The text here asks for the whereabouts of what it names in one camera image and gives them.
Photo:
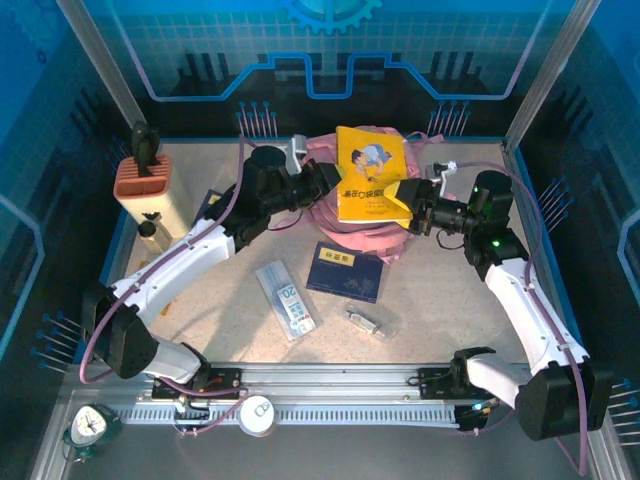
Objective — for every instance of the yellow picture book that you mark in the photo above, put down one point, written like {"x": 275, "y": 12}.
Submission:
{"x": 370, "y": 165}

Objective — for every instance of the pink student backpack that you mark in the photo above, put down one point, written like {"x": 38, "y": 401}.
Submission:
{"x": 360, "y": 240}

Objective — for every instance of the dark blue notebook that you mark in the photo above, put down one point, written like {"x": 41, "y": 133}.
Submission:
{"x": 345, "y": 272}
{"x": 212, "y": 200}

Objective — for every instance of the small clear plastic packet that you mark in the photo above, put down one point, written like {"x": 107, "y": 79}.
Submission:
{"x": 367, "y": 322}

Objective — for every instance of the clear pen pack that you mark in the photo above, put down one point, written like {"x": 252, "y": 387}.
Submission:
{"x": 287, "y": 300}

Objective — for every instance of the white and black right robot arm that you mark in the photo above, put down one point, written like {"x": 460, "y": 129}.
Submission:
{"x": 525, "y": 310}

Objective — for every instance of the cream knife block orange top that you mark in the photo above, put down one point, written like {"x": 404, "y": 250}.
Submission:
{"x": 145, "y": 185}

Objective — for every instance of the small bottle with black cap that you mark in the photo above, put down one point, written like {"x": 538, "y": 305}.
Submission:
{"x": 152, "y": 237}

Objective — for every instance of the aluminium front beam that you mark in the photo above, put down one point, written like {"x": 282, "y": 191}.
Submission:
{"x": 325, "y": 382}

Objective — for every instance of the silver tin can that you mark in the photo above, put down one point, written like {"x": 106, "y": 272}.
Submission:
{"x": 255, "y": 415}

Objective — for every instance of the green alarm clock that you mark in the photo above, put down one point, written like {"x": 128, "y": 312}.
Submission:
{"x": 90, "y": 425}

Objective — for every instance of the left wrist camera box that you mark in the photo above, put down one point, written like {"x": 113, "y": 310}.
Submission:
{"x": 296, "y": 152}

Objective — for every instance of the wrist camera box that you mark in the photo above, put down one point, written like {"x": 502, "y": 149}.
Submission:
{"x": 442, "y": 175}
{"x": 296, "y": 152}

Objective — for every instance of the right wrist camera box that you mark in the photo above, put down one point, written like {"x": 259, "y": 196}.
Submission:
{"x": 442, "y": 175}

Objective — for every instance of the aluminium frame post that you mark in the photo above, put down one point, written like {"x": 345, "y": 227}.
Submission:
{"x": 555, "y": 60}
{"x": 95, "y": 60}

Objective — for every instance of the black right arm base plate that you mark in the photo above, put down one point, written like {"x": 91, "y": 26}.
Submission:
{"x": 430, "y": 382}

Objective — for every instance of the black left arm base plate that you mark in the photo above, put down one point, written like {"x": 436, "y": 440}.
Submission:
{"x": 225, "y": 380}

